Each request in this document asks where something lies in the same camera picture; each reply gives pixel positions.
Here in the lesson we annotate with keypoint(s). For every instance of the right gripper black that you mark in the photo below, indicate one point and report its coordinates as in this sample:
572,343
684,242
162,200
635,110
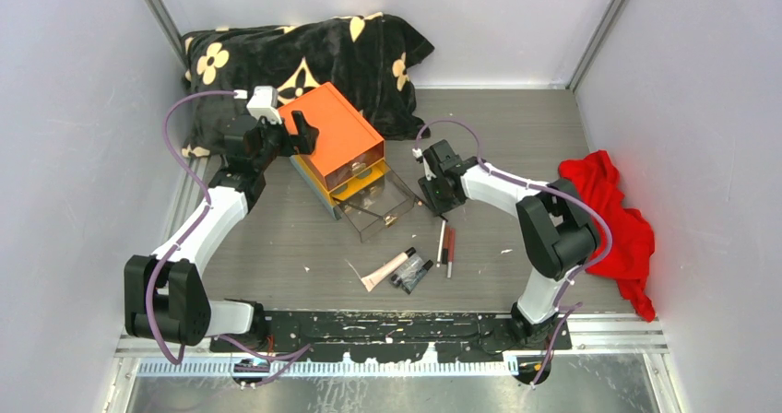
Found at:
438,207

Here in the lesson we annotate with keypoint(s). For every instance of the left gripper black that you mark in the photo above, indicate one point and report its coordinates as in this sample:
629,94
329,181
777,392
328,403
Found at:
302,144

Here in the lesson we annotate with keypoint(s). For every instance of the orange drawer organizer box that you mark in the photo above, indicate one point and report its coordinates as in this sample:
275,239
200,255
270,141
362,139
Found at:
349,154

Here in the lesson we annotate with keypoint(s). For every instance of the clear bottom drawer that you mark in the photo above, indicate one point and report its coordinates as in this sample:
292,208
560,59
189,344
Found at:
374,200

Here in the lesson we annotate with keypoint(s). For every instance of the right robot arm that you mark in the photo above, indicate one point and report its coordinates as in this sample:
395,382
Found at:
558,232

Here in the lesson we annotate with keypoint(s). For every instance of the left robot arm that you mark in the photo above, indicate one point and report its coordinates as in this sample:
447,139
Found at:
164,296

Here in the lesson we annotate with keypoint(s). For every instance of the white makeup pencil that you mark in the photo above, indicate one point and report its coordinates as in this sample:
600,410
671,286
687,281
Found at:
439,250

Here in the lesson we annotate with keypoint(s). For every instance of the clear black makeup bottle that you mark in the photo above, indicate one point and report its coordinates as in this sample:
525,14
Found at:
406,271

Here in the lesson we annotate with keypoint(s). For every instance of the pink makeup tube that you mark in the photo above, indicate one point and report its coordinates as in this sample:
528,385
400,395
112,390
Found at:
372,280

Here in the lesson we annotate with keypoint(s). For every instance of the black mascara tube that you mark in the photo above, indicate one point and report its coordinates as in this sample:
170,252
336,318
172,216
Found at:
410,283

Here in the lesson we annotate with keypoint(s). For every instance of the black floral blanket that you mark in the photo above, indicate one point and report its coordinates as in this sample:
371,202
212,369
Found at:
366,58

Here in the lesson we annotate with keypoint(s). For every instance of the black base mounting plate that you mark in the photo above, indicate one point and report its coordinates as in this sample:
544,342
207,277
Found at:
392,337

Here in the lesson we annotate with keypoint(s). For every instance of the red cloth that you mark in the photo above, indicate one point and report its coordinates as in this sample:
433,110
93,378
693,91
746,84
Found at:
597,180

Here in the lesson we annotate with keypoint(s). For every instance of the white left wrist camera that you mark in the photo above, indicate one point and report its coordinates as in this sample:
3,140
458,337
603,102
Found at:
263,105

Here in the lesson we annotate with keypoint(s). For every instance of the aluminium front rail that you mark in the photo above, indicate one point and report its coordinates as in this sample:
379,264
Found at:
592,336

